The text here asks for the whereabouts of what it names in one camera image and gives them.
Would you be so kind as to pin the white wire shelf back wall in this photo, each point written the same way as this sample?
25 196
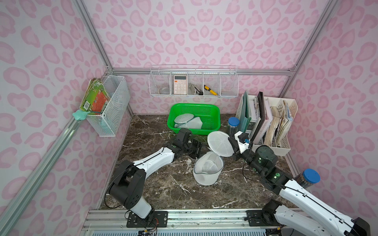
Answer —
222 79

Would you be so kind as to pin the white file organizer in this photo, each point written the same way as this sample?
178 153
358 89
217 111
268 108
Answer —
254 112

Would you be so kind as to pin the yellow black utility knife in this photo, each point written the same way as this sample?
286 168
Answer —
210 90

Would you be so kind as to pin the beige papers in organizer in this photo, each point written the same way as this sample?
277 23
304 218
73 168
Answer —
280 125

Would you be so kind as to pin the metal clips in shelf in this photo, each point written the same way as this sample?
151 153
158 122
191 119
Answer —
194 90

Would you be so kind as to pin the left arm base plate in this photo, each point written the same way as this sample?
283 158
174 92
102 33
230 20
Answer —
155 218

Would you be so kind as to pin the white calculator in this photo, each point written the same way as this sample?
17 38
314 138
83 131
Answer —
180 85

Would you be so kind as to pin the mint green star hook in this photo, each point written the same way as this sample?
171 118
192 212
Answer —
80 115

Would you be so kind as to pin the green plastic basket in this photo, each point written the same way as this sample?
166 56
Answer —
201 119

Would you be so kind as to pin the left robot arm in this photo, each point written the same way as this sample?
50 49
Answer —
128 181

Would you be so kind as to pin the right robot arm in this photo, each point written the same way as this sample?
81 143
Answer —
321 219

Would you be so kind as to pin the black binder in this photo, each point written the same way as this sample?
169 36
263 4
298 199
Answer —
262 116

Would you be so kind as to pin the white mesh bag in basket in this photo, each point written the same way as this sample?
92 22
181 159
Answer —
188 121

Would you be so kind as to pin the white book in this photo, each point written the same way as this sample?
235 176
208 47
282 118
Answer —
267 119

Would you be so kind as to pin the round metal tin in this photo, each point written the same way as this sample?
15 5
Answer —
164 90

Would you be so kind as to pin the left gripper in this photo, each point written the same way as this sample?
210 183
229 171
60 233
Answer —
193 148

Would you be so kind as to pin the white mesh laundry bag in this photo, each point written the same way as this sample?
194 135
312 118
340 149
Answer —
209 166

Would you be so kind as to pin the pencil tube blue lid standing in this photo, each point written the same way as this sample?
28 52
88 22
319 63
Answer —
233 124

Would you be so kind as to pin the green red booklet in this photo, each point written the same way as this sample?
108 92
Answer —
96 98

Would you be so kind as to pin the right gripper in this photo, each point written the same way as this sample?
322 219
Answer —
234 145

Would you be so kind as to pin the pencil tube blue lid lying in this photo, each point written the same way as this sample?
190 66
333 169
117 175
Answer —
308 178

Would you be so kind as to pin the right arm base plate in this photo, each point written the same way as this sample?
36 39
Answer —
261 218

